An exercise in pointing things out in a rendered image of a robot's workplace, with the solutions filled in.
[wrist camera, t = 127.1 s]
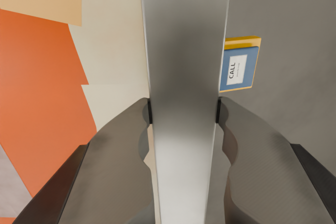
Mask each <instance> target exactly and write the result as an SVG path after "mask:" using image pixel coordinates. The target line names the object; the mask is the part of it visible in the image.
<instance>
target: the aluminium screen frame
mask: <svg viewBox="0 0 336 224"><path fill-rule="evenodd" d="M229 3H230V0H141V10H142V22H143V33H144V44H145V56H146V67H147V78H148V90H149V100H150V107H151V118H152V135H153V146H154V157H155V169H156V180H157V191H158V203H159V214H160V224H205V220H206V211H207V202H208V193H209V184H210V175H211V166H212V157H213V148H214V139H215V130H216V118H217V109H218V100H219V93H220V84H221V75H222V66H223V57H224V48H225V39H226V30H227V21H228V12H229Z"/></svg>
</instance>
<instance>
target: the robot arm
mask: <svg viewBox="0 0 336 224"><path fill-rule="evenodd" d="M150 124H152V113H151V102H150V98H146V97H143V98H141V99H139V100H138V101H136V102H135V103H133V104H132V105H131V106H129V107H128V108H127V109H125V110H124V111H122V112H121V113H120V114H118V115H117V116H116V117H114V118H113V119H112V120H110V121H109V122H108V123H107V124H105V125H104V126H103V127H102V128H101V129H100V130H99V131H98V132H97V133H96V134H95V135H94V136H93V137H92V138H91V140H90V141H89V142H88V143H87V144H82V145H79V146H78V147H77V149H76V150H75V151H74V152H73V153H72V154H71V155H70V157H69V158H68V159H67V160H66V161H65V162H64V163H63V164H62V166H61V167H60V168H59V169H58V170H57V171H56V172H55V174H54V175H53V176H52V177H51V178H50V179H49V180H48V181H47V183H46V184H45V185H44V186H43V187H42V188H41V189H40V191H39V192H38V193H37V194H36V195H35V196H34V197H33V198H32V200H31V201H30V202H29V203H28V204H27V205H26V206H25V208H24V209H23V210H22V211H21V213H20V214H19V215H18V216H17V218H16V219H15V220H14V221H13V223H12V224H156V219H155V202H154V192H153V183H152V174H151V170H150V168H149V167H148V166H147V165H146V164H145V162H144V159H145V157H146V155H147V154H148V152H149V150H150V148H149V139H148V127H149V126H150ZM216 124H219V126H220V127H221V128H222V130H223V132H224V135H223V142H222V151H223V152H224V154H225V155H226V156H227V158H228V160H229V162H230V164H231V167H230V168H229V170H228V176H227V181H226V187H225V193H224V198H223V202H224V217H225V224H336V177H335V176H334V175H333V174H332V173H331V172H330V171H328V170H327V169H326V168H325V167H324V166H323V165H322V164H321V163H320V162H319V161H318V160H317V159H315V158H314V157H313V156H312V155H311V154H310V153H309V152H308V151H307V150H306V149H305V148H304V147H302V146H301V145H300V144H294V143H290V142H289V141H288V140H287V139H286V138H285V137H284V136H283V135H282V134H281V133H280V132H279V131H277V130H276V129H275V128H274V127H273V126H272V125H270V124H269V123H268V122H266V121H265V120H264V119H262V118H261V117H259V116H257V115H256V114H254V113H253V112H251V111H249V110H248V109H246V108H245V107H243V106H241V105H240V104H238V103H236V102H235V101H233V100H232V99H230V98H228V97H224V96H219V98H218V105H217V114H216Z"/></svg>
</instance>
